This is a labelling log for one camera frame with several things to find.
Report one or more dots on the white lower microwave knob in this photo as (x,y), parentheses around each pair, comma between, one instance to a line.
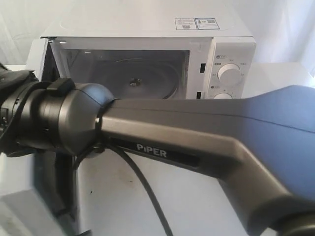
(223,96)

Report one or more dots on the glass microwave turntable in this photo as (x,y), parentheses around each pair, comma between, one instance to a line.
(137,78)

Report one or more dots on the white microwave knob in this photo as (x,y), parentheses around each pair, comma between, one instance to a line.
(229,74)
(223,96)

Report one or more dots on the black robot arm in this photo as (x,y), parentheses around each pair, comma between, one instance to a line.
(261,149)

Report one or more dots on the white microwave oven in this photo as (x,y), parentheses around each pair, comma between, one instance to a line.
(196,47)

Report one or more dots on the white upper microwave knob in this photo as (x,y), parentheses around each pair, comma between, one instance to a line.
(229,74)

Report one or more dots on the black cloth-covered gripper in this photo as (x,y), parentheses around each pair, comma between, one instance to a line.
(15,88)

